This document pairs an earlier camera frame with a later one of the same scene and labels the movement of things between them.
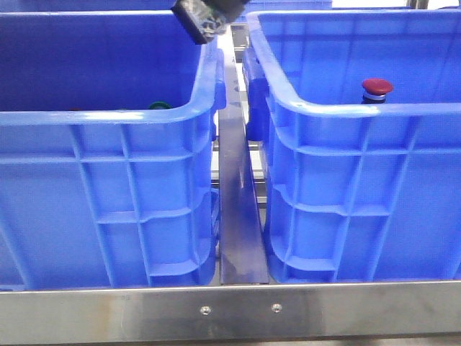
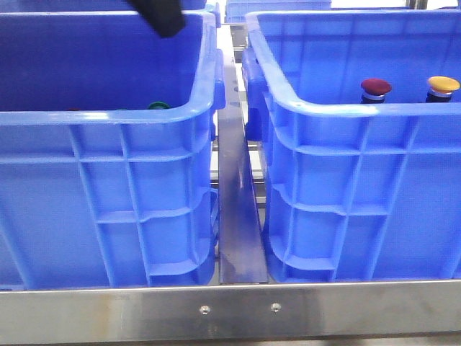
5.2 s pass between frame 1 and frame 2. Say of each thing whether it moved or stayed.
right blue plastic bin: stayed
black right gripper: moved
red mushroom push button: stayed
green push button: stayed
